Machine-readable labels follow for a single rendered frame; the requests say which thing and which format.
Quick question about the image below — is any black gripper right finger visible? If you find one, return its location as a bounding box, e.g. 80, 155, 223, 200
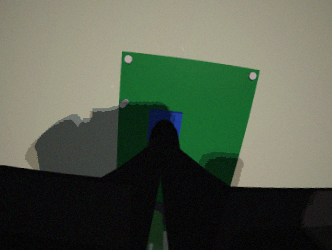
161, 141, 332, 250

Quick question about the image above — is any green circuit board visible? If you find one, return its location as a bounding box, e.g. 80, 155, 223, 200
117, 51, 259, 250

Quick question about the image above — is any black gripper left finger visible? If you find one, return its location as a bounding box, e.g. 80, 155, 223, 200
0, 140, 163, 250

